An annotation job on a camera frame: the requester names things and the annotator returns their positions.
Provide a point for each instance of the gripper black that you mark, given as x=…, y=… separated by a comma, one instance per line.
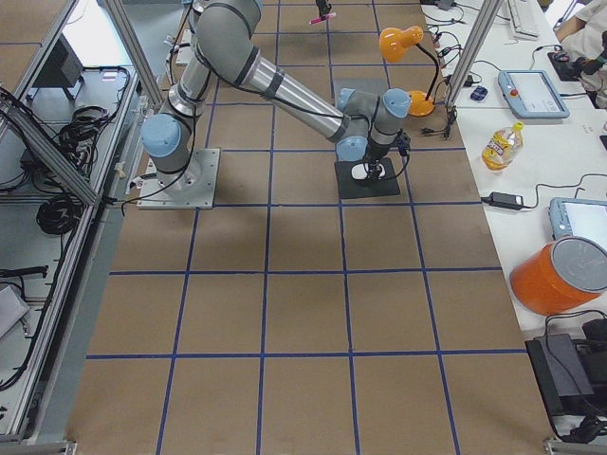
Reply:
x=322, y=5
x=377, y=155

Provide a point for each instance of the white computer mouse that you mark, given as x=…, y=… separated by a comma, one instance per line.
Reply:
x=358, y=172

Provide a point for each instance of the pink marker pen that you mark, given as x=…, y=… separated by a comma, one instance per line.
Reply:
x=322, y=18

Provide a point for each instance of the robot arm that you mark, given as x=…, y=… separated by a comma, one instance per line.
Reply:
x=363, y=126

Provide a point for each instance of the black mousepad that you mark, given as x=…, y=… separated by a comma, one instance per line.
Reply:
x=349, y=188

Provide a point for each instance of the silver laptop notebook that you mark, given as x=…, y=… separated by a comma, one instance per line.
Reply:
x=371, y=85

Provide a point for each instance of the orange desk lamp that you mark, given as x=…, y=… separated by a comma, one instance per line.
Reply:
x=393, y=44

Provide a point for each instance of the dark blue pouch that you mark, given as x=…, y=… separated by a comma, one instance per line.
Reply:
x=479, y=93

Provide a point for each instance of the orange juice bottle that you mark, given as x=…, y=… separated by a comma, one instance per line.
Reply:
x=503, y=146

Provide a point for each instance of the black power adapter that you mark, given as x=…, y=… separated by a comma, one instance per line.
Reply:
x=503, y=200

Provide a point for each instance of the blue teach pendant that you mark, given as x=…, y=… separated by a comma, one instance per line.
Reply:
x=578, y=217
x=530, y=94

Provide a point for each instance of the white keyboard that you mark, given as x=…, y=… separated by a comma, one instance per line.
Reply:
x=522, y=22

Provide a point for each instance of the orange bucket grey lid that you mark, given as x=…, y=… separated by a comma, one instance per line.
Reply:
x=561, y=276

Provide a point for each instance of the black equipment box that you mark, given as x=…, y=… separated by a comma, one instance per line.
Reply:
x=571, y=372

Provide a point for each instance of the aluminium frame post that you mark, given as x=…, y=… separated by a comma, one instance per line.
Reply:
x=474, y=42

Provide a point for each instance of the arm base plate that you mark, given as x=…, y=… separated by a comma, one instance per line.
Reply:
x=195, y=189

